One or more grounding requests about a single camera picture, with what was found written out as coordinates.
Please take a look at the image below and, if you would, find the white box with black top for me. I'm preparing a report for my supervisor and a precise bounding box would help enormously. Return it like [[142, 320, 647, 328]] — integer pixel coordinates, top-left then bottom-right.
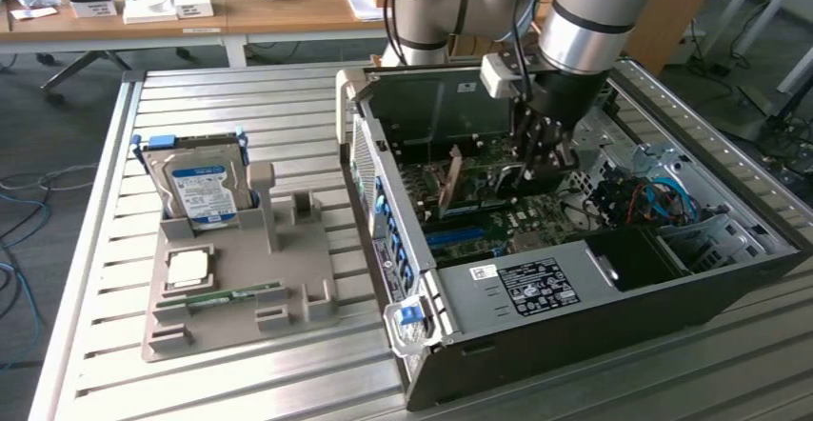
[[62, 0, 119, 19]]

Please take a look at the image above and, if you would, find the red thin wire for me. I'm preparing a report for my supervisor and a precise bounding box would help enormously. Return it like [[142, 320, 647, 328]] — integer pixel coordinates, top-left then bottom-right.
[[623, 186, 643, 223]]

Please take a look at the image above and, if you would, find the white flat box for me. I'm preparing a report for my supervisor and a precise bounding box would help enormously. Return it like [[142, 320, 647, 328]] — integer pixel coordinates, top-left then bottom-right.
[[121, 4, 179, 25]]

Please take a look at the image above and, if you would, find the green RAM stick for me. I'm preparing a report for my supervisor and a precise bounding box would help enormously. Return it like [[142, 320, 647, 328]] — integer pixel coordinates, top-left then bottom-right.
[[155, 281, 285, 309], [442, 197, 513, 219]]

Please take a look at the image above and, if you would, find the black internal wire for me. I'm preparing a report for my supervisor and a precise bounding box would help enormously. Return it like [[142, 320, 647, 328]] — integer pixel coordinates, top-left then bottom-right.
[[557, 172, 605, 231]]

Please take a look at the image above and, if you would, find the stack of white papers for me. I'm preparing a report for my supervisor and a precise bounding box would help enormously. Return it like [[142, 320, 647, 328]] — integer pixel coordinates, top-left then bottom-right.
[[342, 0, 387, 23]]

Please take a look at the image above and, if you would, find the green motherboard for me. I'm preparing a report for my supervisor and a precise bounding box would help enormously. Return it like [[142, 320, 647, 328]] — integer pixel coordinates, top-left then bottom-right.
[[395, 137, 605, 270]]

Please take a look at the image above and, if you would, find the blue SATA wire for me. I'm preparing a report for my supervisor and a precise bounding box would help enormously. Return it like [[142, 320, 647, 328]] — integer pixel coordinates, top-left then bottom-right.
[[639, 176, 701, 226]]

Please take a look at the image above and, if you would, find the hard disk with blue caddy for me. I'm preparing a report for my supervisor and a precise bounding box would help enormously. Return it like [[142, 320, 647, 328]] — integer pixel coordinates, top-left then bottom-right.
[[129, 126, 261, 231]]

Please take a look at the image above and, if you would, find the plain white box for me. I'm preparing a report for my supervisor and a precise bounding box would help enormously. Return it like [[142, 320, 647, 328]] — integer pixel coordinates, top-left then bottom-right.
[[171, 0, 214, 20]]

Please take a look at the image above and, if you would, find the silver CPU chip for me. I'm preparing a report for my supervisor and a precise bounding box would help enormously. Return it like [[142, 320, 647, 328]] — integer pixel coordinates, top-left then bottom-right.
[[165, 251, 214, 290]]

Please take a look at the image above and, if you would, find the blue expansion slot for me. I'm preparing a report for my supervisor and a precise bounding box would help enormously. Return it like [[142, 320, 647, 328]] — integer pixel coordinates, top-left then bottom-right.
[[422, 226, 491, 250]]

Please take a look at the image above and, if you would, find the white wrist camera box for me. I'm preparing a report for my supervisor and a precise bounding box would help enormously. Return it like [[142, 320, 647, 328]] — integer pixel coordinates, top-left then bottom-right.
[[478, 52, 535, 100]]

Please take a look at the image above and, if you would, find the white table leg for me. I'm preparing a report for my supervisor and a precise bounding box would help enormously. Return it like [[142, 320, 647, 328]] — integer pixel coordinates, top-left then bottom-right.
[[775, 43, 813, 95]]

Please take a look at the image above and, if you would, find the grey floor cable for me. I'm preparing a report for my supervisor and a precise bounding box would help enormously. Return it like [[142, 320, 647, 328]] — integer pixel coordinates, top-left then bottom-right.
[[0, 162, 99, 192]]

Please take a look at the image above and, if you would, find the silver metal drive cage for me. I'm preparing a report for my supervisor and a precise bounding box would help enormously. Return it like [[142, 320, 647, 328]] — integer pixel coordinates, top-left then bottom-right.
[[567, 101, 699, 203]]

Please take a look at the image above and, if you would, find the grey parts rack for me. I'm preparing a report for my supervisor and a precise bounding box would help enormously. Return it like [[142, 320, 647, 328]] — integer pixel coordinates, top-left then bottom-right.
[[139, 161, 343, 364]]

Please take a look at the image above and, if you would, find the green graphics card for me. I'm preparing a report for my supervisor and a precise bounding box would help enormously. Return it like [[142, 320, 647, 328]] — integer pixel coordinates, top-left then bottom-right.
[[435, 143, 529, 222]]

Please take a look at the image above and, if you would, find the wooden cabinet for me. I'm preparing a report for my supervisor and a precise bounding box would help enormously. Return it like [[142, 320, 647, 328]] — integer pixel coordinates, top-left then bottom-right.
[[618, 0, 729, 75]]

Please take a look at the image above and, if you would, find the white label card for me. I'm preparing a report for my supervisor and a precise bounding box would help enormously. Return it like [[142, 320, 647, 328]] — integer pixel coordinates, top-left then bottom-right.
[[9, 6, 59, 22]]

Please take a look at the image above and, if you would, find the black open PC case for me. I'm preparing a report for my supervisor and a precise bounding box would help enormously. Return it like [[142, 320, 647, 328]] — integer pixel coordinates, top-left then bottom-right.
[[334, 48, 813, 412]]

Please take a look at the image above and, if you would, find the wooden office desk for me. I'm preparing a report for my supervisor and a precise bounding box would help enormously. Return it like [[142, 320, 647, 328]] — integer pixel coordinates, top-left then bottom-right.
[[0, 0, 230, 106], [222, 0, 577, 68]]

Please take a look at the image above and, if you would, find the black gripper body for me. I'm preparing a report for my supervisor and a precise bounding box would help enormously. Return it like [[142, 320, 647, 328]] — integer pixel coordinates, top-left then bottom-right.
[[525, 69, 611, 130]]

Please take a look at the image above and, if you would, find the white metal desk frame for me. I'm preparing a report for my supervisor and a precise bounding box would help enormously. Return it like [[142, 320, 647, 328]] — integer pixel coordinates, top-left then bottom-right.
[[689, 0, 807, 58]]

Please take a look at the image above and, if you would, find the grey chipset heatsink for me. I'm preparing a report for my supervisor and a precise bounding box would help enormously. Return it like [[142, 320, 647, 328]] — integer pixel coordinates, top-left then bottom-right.
[[511, 232, 545, 254]]

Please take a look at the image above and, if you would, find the silver power supply unit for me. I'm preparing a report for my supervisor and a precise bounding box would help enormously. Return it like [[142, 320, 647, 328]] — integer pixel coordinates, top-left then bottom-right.
[[435, 241, 622, 337]]

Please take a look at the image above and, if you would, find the blue floor cable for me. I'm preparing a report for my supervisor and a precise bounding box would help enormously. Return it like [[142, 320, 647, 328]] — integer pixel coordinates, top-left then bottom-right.
[[0, 191, 49, 372]]

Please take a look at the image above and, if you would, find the black camera cable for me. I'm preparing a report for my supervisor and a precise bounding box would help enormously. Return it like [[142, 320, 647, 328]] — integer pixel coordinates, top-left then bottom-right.
[[383, 0, 545, 108]]

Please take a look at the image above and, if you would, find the blue case latch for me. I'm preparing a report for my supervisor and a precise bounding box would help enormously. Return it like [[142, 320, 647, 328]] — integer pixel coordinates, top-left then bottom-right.
[[391, 303, 421, 331]]

